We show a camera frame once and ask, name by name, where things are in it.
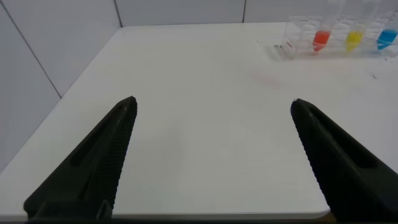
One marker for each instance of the clear acrylic test tube rack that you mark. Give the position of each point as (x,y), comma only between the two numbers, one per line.
(298,37)

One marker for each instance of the yellow liquid test tube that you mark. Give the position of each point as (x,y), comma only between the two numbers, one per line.
(354,39)

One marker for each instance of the clear plastic test tube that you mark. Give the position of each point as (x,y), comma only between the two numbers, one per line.
(386,37)
(321,39)

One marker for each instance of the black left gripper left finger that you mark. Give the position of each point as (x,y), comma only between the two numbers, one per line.
(93,174)

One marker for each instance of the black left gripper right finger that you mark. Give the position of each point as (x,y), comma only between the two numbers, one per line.
(348,174)

